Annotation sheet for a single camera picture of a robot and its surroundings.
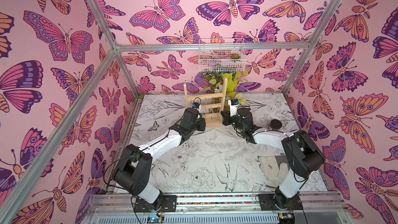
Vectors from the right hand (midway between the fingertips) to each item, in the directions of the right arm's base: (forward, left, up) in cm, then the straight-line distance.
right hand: (222, 110), depth 91 cm
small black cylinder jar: (-2, -34, -11) cm, 36 cm away
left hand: (-6, +10, -1) cm, 12 cm away
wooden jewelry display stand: (+1, +6, +3) cm, 7 cm away
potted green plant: (+13, +5, +10) cm, 17 cm away
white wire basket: (+35, 0, +10) cm, 37 cm away
